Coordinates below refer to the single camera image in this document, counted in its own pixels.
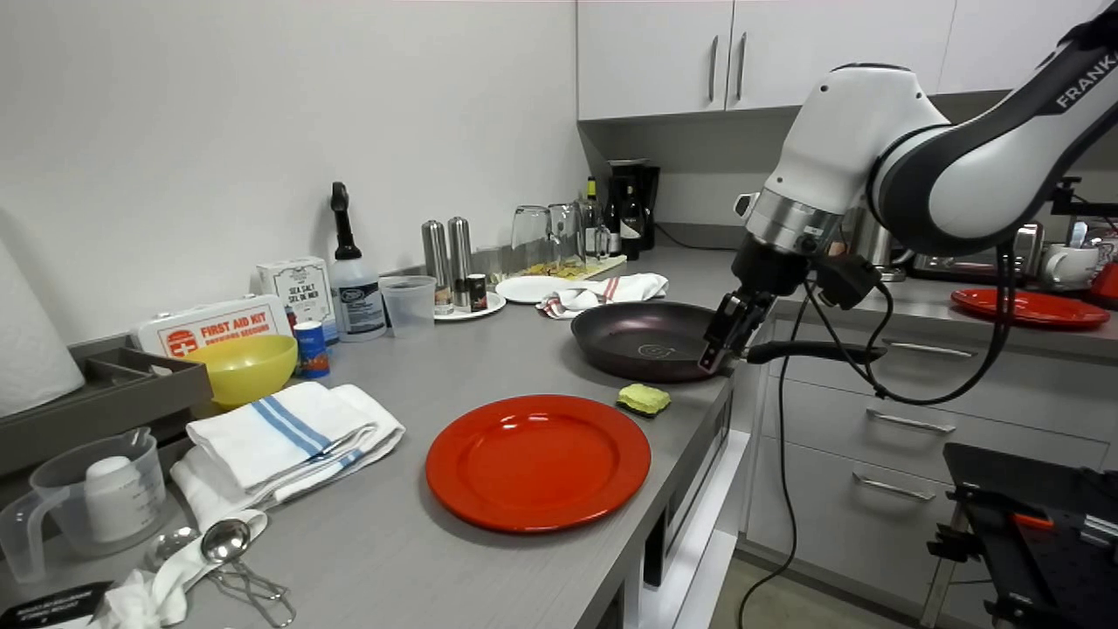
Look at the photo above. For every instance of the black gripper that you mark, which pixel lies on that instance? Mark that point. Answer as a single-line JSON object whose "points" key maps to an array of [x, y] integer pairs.
{"points": [[769, 275]]}

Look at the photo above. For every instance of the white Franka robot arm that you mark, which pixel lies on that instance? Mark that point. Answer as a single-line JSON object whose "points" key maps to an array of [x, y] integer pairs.
{"points": [[850, 127]]}

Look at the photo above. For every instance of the yellow green sponge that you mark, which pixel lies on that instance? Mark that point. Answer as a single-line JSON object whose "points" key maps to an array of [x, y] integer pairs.
{"points": [[643, 399]]}

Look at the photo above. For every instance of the black coffee maker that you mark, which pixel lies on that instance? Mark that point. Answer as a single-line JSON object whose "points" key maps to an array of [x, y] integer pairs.
{"points": [[632, 203]]}

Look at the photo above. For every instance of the colourful placemat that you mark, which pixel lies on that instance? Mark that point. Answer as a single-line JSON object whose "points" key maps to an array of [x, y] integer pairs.
{"points": [[572, 267]]}

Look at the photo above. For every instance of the clear glass bottles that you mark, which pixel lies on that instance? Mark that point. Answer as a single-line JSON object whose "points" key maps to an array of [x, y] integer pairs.
{"points": [[595, 229]]}

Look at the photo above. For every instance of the white drawer cabinet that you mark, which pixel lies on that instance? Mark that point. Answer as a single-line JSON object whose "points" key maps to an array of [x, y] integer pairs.
{"points": [[840, 491]]}

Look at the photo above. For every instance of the upturned clear glass jar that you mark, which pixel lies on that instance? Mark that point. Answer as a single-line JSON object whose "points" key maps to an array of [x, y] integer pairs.
{"points": [[562, 229], [530, 231]]}

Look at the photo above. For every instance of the large white plate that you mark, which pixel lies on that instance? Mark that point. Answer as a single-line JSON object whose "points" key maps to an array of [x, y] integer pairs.
{"points": [[526, 288]]}

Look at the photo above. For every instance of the red round plate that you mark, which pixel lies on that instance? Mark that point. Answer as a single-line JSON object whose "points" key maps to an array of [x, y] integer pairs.
{"points": [[1050, 313], [536, 468]]}

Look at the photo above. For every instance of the small white plate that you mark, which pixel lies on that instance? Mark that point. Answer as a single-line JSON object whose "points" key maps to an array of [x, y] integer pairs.
{"points": [[483, 313]]}

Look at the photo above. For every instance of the small dark spice jar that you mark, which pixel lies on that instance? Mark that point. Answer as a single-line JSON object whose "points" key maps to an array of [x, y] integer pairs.
{"points": [[475, 295]]}

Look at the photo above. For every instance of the steel grinder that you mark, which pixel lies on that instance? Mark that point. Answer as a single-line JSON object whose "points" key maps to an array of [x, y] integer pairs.
{"points": [[462, 247], [433, 250]]}

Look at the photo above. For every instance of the clear plastic cup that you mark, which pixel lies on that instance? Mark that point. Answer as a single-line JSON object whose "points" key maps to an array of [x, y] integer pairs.
{"points": [[405, 310]]}

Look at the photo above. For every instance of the white mug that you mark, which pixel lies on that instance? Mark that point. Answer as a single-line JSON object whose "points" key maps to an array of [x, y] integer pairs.
{"points": [[1069, 267]]}

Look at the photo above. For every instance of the clear spray bottle black nozzle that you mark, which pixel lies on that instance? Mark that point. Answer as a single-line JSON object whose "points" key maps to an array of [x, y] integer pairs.
{"points": [[354, 292]]}

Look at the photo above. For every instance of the red rounded object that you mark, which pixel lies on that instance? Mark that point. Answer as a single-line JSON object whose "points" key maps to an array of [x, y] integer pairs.
{"points": [[1104, 286]]}

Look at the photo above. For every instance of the black cart orange detail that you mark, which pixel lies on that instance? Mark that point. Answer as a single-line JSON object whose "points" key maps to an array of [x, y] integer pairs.
{"points": [[1050, 547]]}

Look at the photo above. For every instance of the small blue container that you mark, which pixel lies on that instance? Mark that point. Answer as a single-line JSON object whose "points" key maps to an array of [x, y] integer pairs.
{"points": [[307, 350]]}

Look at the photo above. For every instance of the white printed box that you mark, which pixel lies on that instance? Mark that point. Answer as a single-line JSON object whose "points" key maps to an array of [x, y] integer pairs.
{"points": [[298, 286]]}

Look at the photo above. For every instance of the folded white towel blue stripes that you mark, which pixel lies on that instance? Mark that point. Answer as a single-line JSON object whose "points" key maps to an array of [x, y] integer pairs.
{"points": [[292, 431]]}

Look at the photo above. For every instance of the yellow bowl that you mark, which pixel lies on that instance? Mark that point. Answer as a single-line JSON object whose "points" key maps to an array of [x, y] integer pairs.
{"points": [[245, 372]]}

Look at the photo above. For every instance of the white first aid kit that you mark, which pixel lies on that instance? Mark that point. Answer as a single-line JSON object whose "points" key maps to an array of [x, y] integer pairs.
{"points": [[222, 325]]}

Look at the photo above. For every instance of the metal spoon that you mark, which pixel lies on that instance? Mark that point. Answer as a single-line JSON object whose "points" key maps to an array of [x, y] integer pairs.
{"points": [[226, 539]]}

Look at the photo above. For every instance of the crumpled white cloth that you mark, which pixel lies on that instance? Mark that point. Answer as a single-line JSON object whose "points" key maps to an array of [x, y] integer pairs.
{"points": [[205, 493]]}

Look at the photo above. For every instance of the dark grey tray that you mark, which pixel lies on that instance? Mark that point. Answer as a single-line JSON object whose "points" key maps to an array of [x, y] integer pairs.
{"points": [[106, 407]]}

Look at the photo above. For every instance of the small white cup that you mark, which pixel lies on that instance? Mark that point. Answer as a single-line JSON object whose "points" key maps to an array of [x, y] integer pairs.
{"points": [[116, 500]]}

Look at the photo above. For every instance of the clear measuring jug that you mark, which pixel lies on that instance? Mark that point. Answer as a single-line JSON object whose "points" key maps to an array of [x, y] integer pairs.
{"points": [[52, 500]]}

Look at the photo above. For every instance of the white paper towel roll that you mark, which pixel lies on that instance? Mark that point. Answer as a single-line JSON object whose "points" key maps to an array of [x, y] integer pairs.
{"points": [[30, 350]]}

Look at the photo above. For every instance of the flat black object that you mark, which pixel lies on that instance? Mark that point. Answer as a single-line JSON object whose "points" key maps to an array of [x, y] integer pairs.
{"points": [[47, 609]]}

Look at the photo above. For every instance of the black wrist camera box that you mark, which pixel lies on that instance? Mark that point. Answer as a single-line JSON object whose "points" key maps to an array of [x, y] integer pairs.
{"points": [[848, 281]]}

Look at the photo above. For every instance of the white wall cabinets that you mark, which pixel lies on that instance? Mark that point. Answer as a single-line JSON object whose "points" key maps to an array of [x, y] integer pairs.
{"points": [[652, 58]]}

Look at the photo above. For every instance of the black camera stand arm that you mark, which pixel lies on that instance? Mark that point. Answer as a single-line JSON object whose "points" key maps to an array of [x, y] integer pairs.
{"points": [[1088, 199]]}

